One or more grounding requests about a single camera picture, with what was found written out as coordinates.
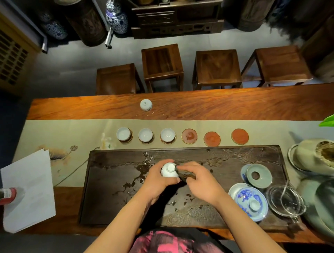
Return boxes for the person's left hand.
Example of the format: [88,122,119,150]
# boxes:
[142,159,181,203]

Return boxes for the person's right hand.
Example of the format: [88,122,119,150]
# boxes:
[176,161,227,206]

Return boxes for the dark tea cloth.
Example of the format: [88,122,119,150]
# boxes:
[175,167,197,183]

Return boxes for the person's left forearm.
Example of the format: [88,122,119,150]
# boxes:
[84,190,157,253]

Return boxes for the person's right forearm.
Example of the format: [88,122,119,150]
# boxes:
[214,192,287,253]

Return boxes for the white porcelain saucer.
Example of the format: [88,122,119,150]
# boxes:
[228,182,253,201]

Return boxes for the small blue white porcelain dish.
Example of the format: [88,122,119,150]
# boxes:
[240,164,252,183]

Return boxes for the pink black patterned clothing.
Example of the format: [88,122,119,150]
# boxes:
[129,227,233,253]

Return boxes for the dark carved wooden tea tray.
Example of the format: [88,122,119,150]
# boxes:
[78,145,307,231]

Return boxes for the blue white porcelain lid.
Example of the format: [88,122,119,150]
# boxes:
[235,187,269,222]

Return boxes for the clear glass pitcher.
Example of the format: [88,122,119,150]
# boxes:
[266,182,307,222]

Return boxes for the white plate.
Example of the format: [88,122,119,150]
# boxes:
[288,144,309,173]

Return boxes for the dark wooden stool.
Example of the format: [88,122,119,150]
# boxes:
[96,63,145,96]
[192,49,243,91]
[141,43,185,93]
[241,45,314,88]

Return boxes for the beige painted table runner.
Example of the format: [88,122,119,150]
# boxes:
[13,119,334,189]

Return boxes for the beige ceramic waste jar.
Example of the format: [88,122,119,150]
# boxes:
[296,138,334,176]

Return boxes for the large grey-green ceramic vessel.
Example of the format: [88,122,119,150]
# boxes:
[296,177,334,240]

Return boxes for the white paper sheets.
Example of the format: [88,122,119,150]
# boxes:
[0,149,56,234]

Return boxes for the green plant leaf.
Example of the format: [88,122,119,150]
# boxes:
[319,114,334,128]

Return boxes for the dark carved wooden cabinet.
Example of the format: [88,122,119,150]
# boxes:
[130,0,225,40]

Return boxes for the dark carved wooden barrel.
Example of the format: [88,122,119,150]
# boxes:
[53,0,108,47]
[224,0,275,32]

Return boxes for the red bottle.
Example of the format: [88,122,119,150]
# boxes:
[0,187,17,206]

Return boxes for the blue white porcelain vase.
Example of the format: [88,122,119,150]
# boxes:
[39,11,68,40]
[105,0,129,35]

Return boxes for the dark wooden furniture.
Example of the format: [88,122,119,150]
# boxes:
[300,14,334,84]

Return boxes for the light wooden lattice screen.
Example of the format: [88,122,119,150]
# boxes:
[0,12,42,97]

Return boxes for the celadon ring-shaped strainer holder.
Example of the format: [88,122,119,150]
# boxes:
[246,164,273,189]

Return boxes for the white metal frame bar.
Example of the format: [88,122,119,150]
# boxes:
[0,0,48,54]
[92,0,114,49]

